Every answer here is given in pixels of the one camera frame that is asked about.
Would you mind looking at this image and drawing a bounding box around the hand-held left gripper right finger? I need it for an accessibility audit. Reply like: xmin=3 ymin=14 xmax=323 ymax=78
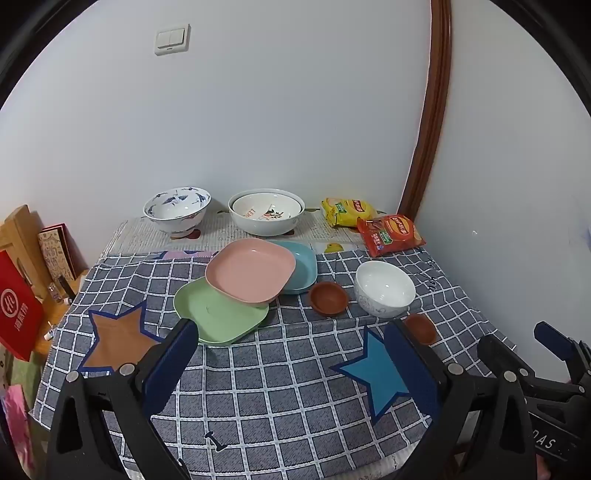
xmin=383 ymin=318 xmax=539 ymax=480

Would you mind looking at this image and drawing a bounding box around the blue square plate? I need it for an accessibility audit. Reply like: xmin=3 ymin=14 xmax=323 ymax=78
xmin=265 ymin=240 xmax=318 ymax=296

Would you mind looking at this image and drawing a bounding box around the green square plate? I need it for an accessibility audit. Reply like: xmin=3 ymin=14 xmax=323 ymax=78
xmin=174 ymin=277 xmax=270 ymax=346

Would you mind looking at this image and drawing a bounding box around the blue patterned white bowl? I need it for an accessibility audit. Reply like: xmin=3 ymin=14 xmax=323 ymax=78
xmin=142 ymin=186 xmax=212 ymax=238

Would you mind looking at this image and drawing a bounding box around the white light switch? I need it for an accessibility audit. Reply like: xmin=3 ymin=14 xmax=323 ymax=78
xmin=154 ymin=25 xmax=191 ymax=57

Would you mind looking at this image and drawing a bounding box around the white bowl with grey pattern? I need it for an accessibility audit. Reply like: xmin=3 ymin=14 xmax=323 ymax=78
xmin=355 ymin=261 xmax=416 ymax=319

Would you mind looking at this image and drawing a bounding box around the red box with white logo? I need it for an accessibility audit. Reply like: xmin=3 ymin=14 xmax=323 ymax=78
xmin=0 ymin=249 xmax=44 ymax=361

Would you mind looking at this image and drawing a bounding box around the pink bag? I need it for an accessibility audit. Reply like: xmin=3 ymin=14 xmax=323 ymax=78
xmin=0 ymin=385 xmax=38 ymax=467

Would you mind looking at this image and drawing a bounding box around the small brown bowl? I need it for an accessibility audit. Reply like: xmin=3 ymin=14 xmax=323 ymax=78
xmin=308 ymin=282 xmax=348 ymax=316
xmin=403 ymin=314 xmax=437 ymax=346

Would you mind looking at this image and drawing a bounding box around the large pale grey bowl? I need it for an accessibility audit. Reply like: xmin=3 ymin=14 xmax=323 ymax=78
xmin=228 ymin=188 xmax=306 ymax=237

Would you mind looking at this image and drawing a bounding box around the yellow snack packet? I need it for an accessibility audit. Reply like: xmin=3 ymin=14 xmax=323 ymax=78
xmin=322 ymin=198 xmax=378 ymax=228

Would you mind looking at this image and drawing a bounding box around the pink square plate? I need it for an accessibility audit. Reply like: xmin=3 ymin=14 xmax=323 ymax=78
xmin=205 ymin=239 xmax=296 ymax=305

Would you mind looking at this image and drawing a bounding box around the brown wooden door trim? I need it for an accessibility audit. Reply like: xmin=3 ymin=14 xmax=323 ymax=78
xmin=398 ymin=0 xmax=453 ymax=217

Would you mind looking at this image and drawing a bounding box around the red snack packet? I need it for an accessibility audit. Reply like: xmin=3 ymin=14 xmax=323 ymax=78
xmin=356 ymin=215 xmax=426 ymax=258

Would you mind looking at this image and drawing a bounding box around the grey checked tablecloth with stars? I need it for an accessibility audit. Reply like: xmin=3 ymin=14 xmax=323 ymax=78
xmin=32 ymin=247 xmax=518 ymax=480

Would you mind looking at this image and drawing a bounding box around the white bowl with orange print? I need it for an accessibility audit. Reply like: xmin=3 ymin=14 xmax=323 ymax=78
xmin=232 ymin=194 xmax=303 ymax=221

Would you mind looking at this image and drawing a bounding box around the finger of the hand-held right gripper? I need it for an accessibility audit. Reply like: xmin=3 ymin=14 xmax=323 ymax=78
xmin=534 ymin=321 xmax=591 ymax=384
xmin=477 ymin=335 xmax=539 ymax=386

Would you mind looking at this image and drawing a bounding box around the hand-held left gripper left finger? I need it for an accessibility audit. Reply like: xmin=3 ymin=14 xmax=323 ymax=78
xmin=46 ymin=318 xmax=199 ymax=480

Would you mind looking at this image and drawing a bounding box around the white lace cloth fruit print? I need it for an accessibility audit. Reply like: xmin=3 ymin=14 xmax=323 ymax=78
xmin=106 ymin=208 xmax=384 ymax=259

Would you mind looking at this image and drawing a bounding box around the patterned book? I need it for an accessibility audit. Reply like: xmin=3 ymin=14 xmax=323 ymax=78
xmin=38 ymin=224 xmax=79 ymax=282

